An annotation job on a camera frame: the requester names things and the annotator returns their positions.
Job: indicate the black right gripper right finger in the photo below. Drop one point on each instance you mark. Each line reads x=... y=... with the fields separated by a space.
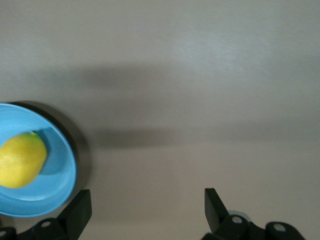
x=218 y=225

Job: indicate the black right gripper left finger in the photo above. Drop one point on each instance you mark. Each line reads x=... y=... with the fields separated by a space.
x=75 y=217

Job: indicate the yellow lemon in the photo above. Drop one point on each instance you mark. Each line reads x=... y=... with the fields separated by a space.
x=20 y=160

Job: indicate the blue round plate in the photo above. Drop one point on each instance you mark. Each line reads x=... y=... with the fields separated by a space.
x=57 y=175

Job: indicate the brown table mat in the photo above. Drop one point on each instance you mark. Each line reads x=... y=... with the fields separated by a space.
x=175 y=100

